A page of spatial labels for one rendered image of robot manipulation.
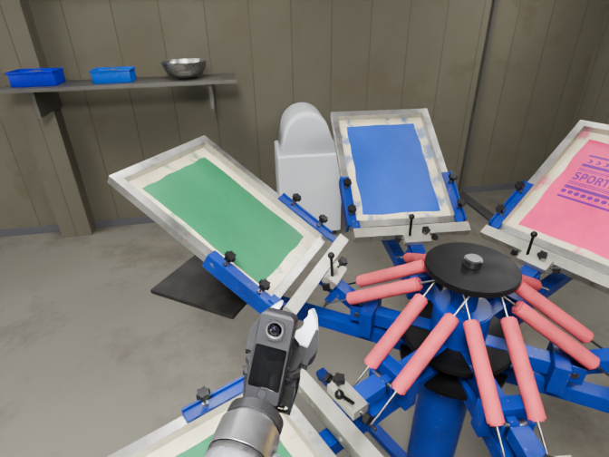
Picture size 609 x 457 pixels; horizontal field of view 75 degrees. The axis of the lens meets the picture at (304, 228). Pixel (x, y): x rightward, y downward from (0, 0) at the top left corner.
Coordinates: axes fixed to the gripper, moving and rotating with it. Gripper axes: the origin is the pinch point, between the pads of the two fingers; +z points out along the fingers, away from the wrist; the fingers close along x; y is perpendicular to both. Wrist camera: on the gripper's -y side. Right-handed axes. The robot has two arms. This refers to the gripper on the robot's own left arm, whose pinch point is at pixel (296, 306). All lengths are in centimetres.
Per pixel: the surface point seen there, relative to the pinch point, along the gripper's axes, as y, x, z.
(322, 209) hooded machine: 142, -39, 308
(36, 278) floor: 205, -268, 180
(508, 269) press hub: 28, 57, 75
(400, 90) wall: 35, 11, 415
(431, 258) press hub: 31, 33, 76
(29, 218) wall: 197, -340, 250
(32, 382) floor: 193, -179, 84
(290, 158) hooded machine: 91, -74, 297
